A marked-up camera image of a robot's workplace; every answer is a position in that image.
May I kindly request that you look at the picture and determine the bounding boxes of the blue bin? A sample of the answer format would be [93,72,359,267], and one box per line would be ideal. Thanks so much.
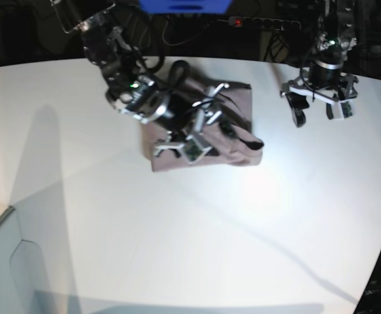
[139,0,232,14]

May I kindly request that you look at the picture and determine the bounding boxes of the grey cable loops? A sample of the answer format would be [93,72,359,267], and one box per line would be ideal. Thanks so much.
[137,12,211,50]

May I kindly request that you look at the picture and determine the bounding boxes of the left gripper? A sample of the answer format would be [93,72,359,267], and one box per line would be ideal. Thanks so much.
[280,74,358,128]

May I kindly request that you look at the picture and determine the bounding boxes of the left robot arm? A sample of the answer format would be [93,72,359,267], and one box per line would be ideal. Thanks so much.
[280,1,359,128]

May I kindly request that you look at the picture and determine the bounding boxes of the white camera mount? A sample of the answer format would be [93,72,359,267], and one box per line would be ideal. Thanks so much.
[182,109,213,164]
[285,86,355,120]

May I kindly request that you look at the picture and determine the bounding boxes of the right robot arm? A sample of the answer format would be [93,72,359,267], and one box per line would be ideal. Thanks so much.
[51,1,264,164]

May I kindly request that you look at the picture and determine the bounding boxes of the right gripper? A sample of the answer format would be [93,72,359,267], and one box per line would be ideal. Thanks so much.
[153,82,263,157]

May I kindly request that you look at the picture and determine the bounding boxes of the black power strip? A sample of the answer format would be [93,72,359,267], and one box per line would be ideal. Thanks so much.
[226,16,301,31]

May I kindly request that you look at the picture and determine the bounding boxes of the mauve t-shirt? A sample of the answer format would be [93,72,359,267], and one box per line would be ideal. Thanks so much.
[139,71,262,172]

